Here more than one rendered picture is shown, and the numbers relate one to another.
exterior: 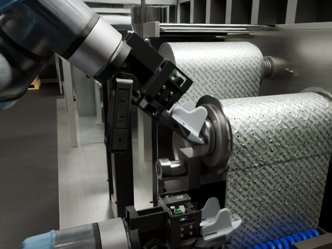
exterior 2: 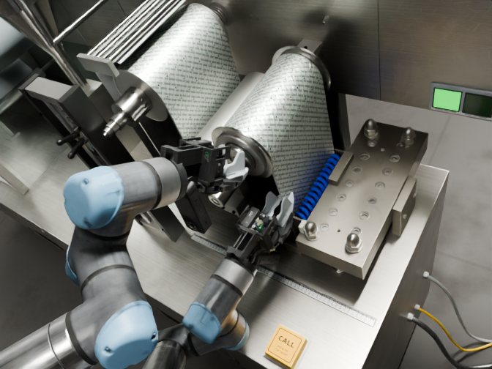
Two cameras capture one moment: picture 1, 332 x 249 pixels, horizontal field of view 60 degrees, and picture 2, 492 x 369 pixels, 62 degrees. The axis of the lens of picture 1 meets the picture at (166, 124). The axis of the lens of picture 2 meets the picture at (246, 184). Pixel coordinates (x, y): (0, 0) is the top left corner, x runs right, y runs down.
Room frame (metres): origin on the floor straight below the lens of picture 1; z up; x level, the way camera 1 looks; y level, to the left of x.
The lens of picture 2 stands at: (-0.05, 0.12, 1.84)
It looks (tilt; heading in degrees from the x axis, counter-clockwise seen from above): 49 degrees down; 342
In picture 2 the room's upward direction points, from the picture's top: 24 degrees counter-clockwise
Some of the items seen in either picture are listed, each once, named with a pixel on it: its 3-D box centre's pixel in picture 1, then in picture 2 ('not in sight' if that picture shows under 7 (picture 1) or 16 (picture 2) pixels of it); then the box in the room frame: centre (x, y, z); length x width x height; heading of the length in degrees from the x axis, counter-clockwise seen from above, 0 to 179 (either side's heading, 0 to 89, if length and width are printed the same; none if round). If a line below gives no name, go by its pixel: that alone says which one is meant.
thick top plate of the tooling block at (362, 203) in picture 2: not in sight; (364, 191); (0.39, -0.29, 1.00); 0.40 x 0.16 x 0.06; 110
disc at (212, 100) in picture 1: (209, 134); (241, 153); (0.50, -0.08, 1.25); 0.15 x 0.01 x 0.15; 20
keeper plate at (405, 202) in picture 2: not in sight; (405, 206); (0.31, -0.34, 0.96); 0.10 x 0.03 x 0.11; 110
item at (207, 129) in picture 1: (203, 135); (239, 157); (0.50, -0.07, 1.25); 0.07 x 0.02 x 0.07; 20
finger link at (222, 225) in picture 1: (223, 222); (285, 206); (0.43, -0.10, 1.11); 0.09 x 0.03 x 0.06; 109
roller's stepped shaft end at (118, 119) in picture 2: not in sight; (113, 126); (0.71, 0.08, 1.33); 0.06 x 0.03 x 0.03; 110
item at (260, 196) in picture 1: (277, 203); (307, 160); (0.49, -0.22, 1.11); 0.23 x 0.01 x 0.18; 110
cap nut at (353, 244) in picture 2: not in sight; (353, 241); (0.29, -0.16, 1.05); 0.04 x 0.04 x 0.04
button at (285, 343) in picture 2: not in sight; (285, 346); (0.27, 0.08, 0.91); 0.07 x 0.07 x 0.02; 20
